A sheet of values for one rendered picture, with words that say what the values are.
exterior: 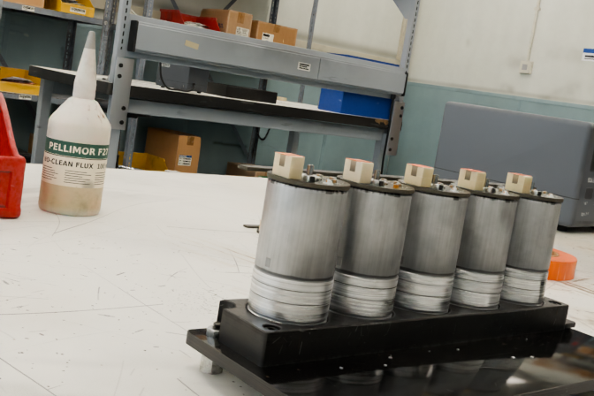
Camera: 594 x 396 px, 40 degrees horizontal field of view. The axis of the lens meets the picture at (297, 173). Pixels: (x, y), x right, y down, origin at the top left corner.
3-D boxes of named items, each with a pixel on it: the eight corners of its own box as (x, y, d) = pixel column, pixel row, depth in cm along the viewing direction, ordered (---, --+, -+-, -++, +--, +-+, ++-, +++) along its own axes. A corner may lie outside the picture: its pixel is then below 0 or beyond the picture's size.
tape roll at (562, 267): (459, 251, 52) (462, 232, 52) (541, 260, 54) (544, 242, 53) (504, 275, 46) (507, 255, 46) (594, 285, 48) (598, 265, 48)
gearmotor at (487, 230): (507, 331, 30) (533, 194, 29) (464, 336, 28) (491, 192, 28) (456, 310, 32) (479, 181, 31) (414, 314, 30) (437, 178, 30)
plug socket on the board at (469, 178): (487, 191, 29) (491, 172, 29) (472, 190, 28) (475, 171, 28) (470, 186, 29) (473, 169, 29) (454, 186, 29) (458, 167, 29)
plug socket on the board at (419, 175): (436, 188, 27) (439, 168, 27) (418, 186, 27) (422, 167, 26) (418, 183, 28) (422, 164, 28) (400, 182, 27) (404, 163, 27)
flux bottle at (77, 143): (38, 213, 43) (62, 25, 42) (36, 201, 46) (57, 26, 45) (103, 218, 44) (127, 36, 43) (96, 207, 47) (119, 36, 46)
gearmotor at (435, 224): (458, 337, 28) (485, 191, 27) (410, 342, 26) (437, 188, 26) (407, 314, 30) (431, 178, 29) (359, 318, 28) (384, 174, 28)
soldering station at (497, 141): (628, 233, 76) (650, 133, 75) (570, 235, 68) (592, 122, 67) (491, 200, 87) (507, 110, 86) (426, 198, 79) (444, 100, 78)
